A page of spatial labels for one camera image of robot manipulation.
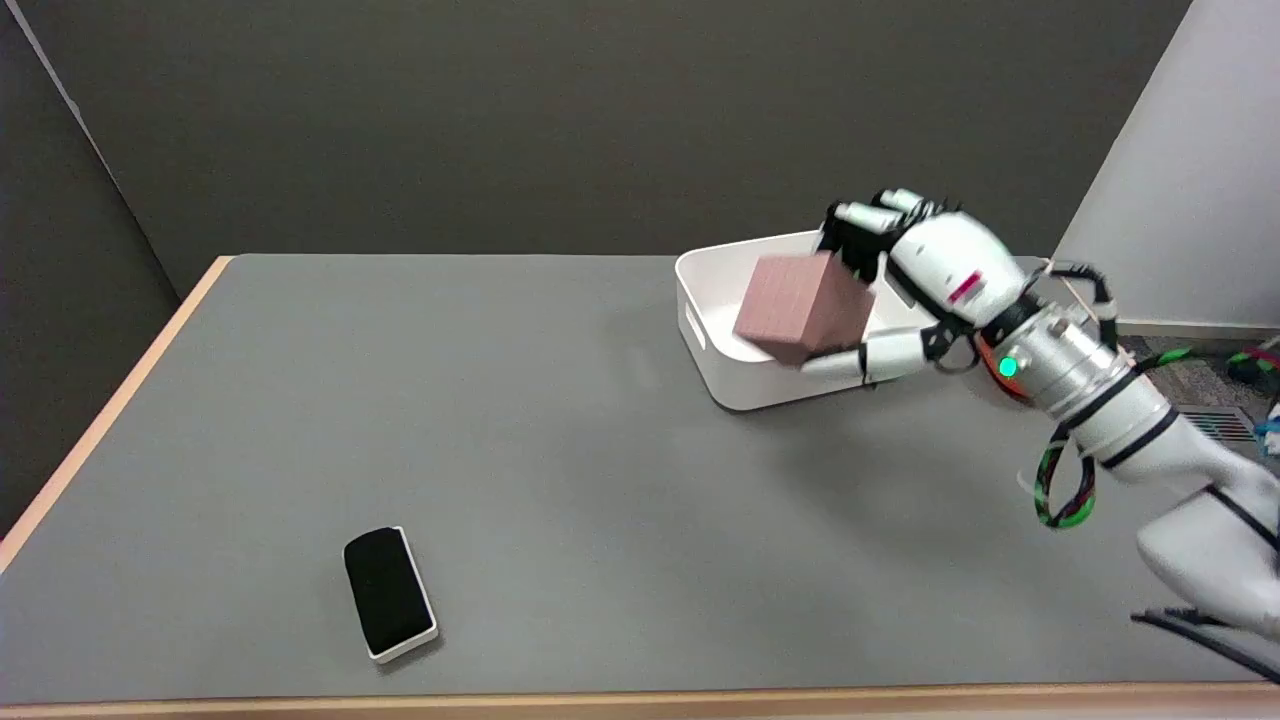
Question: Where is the green black braided cable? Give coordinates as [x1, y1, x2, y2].
[1034, 345, 1196, 530]

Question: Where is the black whiteboard eraser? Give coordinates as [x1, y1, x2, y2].
[343, 526, 439, 664]

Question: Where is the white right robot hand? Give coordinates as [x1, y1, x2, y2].
[801, 187, 1041, 384]

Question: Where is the floor vent grille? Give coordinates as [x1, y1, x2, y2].
[1178, 405, 1259, 444]

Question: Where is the white plastic box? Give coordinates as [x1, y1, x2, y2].
[675, 230, 936, 412]

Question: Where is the wooden cube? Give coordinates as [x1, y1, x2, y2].
[733, 251, 876, 366]

